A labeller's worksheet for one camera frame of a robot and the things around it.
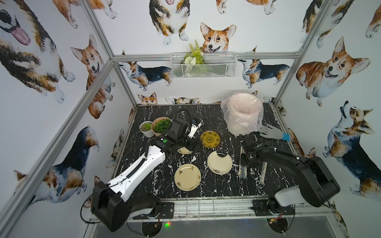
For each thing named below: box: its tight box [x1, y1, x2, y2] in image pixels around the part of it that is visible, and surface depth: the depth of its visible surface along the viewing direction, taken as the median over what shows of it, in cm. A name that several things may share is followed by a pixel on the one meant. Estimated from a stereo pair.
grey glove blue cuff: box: [258, 123, 291, 142], surface depth 105 cm
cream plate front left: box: [174, 163, 202, 192], surface depth 86 cm
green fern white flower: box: [183, 39, 205, 66], surface depth 85 cm
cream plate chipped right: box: [207, 150, 233, 176], surface depth 90 cm
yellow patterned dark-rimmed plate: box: [199, 129, 221, 150], surface depth 102 cm
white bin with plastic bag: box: [220, 92, 264, 137], surface depth 92 cm
